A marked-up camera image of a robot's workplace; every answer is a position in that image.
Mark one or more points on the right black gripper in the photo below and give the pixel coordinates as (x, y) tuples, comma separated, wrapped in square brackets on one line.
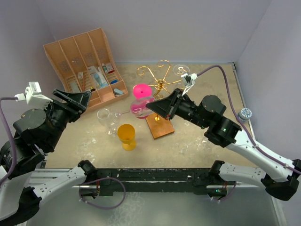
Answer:
[(165, 107)]

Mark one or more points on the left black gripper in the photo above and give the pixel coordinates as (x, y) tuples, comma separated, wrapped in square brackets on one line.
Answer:
[(78, 103)]

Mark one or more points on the pink plastic wine glass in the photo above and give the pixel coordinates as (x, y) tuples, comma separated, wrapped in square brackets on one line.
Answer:
[(142, 90)]

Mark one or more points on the clear wine glass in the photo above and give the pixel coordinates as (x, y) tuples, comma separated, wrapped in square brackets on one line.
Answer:
[(105, 117), (138, 108), (206, 143)]

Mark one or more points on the clear champagne flute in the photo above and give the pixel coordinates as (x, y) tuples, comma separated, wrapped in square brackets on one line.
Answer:
[(180, 70)]

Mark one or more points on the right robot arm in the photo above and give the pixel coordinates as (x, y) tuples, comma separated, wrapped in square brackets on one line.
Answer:
[(273, 172)]

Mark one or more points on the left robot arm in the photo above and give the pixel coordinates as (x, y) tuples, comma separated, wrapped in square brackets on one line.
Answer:
[(37, 133)]

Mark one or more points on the yellow plastic wine glass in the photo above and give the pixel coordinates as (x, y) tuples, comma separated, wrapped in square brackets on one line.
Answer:
[(126, 134)]

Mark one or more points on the blue white tube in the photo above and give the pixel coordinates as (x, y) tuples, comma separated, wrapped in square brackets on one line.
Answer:
[(100, 79)]

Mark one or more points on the blue eraser case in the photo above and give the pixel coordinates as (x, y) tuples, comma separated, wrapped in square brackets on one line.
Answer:
[(118, 92)]

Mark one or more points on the peach plastic desk organizer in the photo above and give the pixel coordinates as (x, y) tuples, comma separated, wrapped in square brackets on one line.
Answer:
[(77, 58)]

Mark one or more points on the small blue white jar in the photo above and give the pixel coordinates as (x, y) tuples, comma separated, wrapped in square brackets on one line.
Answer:
[(245, 114)]

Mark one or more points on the gold wire wine glass rack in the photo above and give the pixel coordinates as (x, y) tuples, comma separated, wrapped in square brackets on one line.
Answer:
[(158, 121)]

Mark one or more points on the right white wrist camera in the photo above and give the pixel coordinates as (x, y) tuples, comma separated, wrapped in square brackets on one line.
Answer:
[(189, 81)]

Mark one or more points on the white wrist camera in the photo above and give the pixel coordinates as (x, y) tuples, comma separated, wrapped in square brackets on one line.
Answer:
[(33, 96), (189, 81)]

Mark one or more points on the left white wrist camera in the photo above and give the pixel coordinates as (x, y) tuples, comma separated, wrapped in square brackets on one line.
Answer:
[(33, 96)]

